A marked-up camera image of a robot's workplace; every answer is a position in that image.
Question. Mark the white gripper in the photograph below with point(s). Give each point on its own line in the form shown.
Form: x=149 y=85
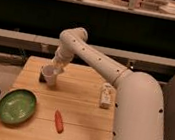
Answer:
x=58 y=65

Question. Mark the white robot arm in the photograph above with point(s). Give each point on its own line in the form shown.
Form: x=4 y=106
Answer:
x=139 y=111

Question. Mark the dark sponge block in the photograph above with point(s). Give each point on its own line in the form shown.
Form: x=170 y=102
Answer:
x=41 y=77

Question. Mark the white bottle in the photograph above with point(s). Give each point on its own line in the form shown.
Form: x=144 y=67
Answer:
x=105 y=96

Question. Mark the orange carrot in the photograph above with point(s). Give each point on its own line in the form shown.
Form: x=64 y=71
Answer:
x=58 y=122

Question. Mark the green plate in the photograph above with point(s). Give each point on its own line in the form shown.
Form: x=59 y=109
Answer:
x=17 y=106

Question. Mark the wooden shelf rail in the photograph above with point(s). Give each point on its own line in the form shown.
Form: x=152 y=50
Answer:
x=108 y=51

